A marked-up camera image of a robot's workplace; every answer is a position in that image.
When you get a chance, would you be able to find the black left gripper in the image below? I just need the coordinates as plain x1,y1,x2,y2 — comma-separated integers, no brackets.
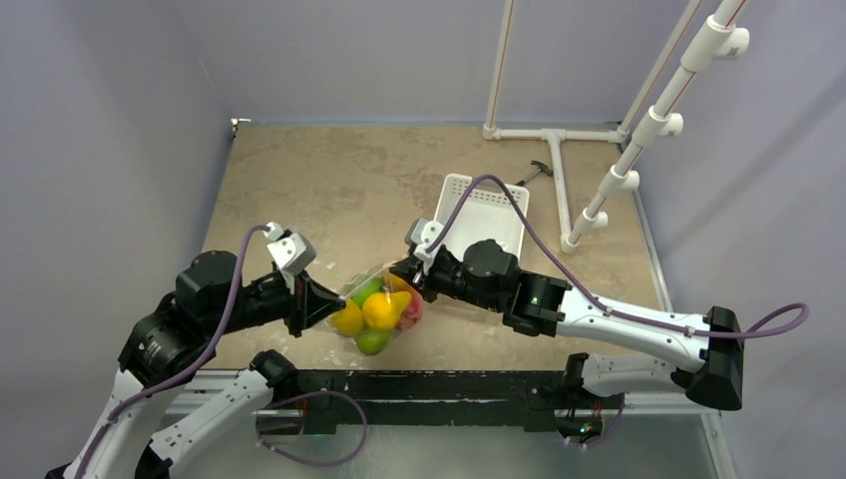
208,264,346,335

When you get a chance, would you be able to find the red apple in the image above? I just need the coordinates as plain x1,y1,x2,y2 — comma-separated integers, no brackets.
395,294,425,331

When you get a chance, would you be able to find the yellow mango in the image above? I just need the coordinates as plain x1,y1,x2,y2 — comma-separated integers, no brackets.
330,299,365,337

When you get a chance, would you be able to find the yellow bell pepper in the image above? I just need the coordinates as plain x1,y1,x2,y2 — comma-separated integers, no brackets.
362,291,412,330

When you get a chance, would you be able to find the green ridged squash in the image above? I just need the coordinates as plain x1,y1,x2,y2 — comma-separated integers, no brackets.
350,277,384,307

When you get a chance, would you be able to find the clear zip top bag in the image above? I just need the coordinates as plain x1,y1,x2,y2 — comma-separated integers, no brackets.
319,262,427,356

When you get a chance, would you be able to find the green lime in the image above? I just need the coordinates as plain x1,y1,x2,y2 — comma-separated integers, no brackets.
354,329,393,356

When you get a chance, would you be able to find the white plastic basket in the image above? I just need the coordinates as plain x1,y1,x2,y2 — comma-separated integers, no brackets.
435,174,525,259

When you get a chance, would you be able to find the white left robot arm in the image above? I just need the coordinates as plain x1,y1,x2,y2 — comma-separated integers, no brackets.
46,250,345,478

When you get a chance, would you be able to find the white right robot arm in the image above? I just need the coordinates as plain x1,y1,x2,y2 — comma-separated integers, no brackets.
389,239,744,411

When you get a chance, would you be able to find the black hammer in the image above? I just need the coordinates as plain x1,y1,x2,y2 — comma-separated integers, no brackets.
515,161,554,187

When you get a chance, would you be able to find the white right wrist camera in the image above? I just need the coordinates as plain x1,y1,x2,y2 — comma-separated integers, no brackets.
405,218,444,273

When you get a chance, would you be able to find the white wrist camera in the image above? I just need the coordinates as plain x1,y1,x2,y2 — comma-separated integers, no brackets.
405,218,444,273
264,222,316,276

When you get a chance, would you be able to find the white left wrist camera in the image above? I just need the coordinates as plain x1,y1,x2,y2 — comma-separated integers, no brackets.
264,222,316,276

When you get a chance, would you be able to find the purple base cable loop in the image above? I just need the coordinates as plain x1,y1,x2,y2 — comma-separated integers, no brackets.
254,388,369,469

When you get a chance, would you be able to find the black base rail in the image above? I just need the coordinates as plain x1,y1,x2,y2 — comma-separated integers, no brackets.
142,367,720,438

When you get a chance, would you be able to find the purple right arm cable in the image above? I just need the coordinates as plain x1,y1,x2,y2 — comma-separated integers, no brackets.
422,175,810,341

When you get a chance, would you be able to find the white pvc pipe frame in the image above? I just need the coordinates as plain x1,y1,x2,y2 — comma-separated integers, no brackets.
482,0,750,253

